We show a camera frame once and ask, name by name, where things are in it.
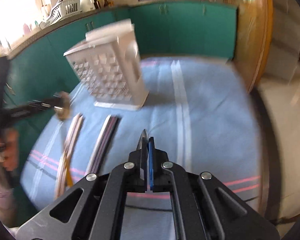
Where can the white chopstick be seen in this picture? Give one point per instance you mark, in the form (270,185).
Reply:
(97,145)

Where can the pink chopstick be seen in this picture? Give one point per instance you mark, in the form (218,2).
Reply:
(67,137)

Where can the person's left hand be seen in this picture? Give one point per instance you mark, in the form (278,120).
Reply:
(9,149)

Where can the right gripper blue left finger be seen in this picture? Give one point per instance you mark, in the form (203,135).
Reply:
(138,178)

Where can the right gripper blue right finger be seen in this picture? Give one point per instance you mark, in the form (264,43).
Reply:
(158,180)

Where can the dark black chopstick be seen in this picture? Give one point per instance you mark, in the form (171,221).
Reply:
(104,144)

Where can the white dish rack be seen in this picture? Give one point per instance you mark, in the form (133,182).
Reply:
(61,10)

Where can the blue striped tablecloth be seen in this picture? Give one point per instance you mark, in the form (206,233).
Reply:
(197,112)

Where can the cream chopstick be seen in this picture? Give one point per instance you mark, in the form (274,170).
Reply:
(63,179)

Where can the white plastic utensil basket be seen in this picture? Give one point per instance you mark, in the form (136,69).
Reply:
(107,63)

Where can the wooden door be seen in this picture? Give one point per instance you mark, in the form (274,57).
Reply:
(254,35)

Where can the beige chopstick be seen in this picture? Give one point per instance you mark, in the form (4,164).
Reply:
(76,128)

